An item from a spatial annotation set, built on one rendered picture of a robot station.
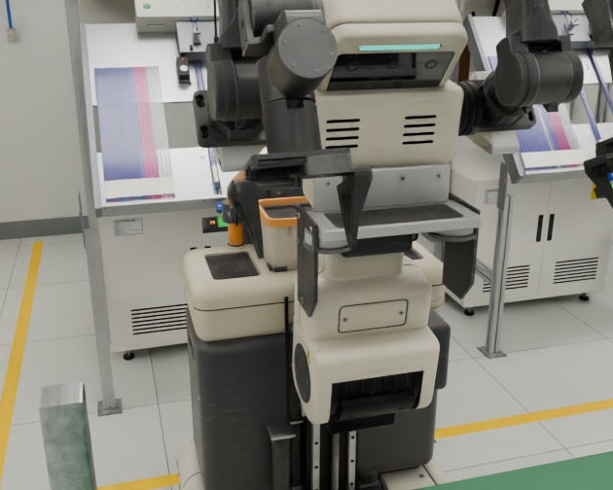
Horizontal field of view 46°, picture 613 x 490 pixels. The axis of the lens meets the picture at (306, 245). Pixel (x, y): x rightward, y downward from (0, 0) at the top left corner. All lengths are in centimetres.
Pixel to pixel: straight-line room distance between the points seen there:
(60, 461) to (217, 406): 100
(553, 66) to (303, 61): 51
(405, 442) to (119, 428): 110
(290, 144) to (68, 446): 36
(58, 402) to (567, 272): 297
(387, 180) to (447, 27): 24
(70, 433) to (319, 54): 39
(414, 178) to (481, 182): 186
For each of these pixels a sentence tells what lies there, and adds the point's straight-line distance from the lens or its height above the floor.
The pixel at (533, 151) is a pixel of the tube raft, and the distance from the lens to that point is 276.
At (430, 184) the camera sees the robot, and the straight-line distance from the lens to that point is 115.
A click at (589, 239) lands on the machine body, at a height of 32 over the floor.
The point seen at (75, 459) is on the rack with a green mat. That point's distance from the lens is 55.
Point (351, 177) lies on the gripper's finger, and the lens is 74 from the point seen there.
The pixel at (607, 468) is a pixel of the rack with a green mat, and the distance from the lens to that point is 75.
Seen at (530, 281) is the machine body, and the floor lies 15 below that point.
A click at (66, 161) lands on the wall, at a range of 427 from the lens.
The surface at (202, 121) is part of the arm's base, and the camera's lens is 108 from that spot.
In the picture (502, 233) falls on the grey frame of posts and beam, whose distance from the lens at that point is 274.
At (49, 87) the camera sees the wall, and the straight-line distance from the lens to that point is 420.
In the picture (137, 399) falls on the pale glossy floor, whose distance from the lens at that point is 264.
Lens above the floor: 137
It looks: 20 degrees down
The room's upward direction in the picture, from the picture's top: straight up
